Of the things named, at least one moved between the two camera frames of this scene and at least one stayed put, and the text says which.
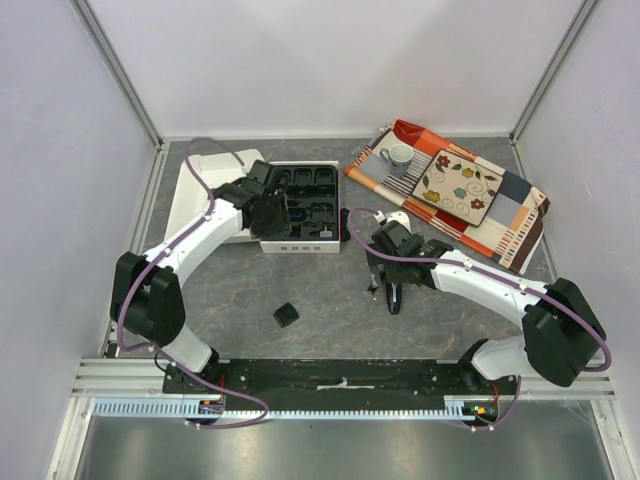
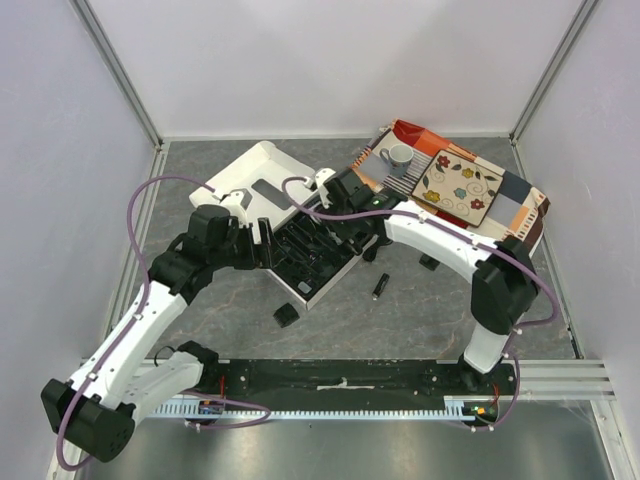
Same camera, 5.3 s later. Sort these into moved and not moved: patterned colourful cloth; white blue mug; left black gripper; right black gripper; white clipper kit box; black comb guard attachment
Moved: right black gripper; left black gripper; white clipper kit box
Not moved: black comb guard attachment; white blue mug; patterned colourful cloth
